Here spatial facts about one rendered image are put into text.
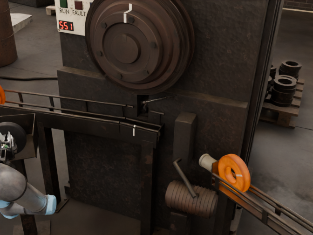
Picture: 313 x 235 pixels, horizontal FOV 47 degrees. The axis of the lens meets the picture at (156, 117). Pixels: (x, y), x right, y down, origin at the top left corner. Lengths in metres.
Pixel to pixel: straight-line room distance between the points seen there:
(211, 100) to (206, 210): 0.48
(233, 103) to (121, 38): 0.56
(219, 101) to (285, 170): 1.28
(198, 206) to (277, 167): 1.27
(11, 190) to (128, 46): 0.67
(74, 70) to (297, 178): 1.69
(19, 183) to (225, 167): 0.76
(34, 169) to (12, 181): 1.52
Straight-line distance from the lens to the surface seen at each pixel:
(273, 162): 2.81
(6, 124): 1.65
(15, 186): 1.16
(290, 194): 2.57
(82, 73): 1.84
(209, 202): 1.60
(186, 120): 1.58
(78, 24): 1.79
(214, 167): 1.49
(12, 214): 1.57
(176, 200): 1.62
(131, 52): 1.42
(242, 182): 1.40
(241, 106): 1.59
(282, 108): 3.27
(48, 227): 2.23
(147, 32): 1.38
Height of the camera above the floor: 1.60
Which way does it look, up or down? 30 degrees down
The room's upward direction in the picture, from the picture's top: 2 degrees clockwise
